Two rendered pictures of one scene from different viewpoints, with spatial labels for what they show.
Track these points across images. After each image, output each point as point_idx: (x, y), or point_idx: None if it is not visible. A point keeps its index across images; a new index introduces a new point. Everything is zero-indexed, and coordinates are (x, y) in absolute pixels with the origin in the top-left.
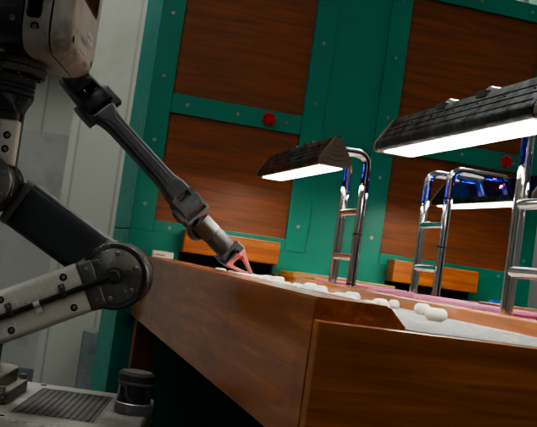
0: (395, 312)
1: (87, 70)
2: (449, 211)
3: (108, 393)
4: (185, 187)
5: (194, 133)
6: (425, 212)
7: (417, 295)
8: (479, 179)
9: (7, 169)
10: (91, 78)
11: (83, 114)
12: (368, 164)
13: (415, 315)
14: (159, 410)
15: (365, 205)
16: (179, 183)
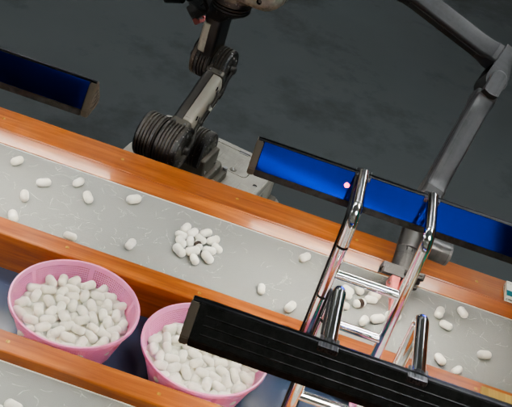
0: (5, 196)
1: (254, 6)
2: (312, 329)
3: None
4: (421, 189)
5: None
6: (394, 358)
7: (160, 309)
8: (413, 367)
9: (193, 49)
10: (488, 58)
11: (472, 91)
12: (345, 222)
13: None
14: None
15: (329, 266)
16: (424, 182)
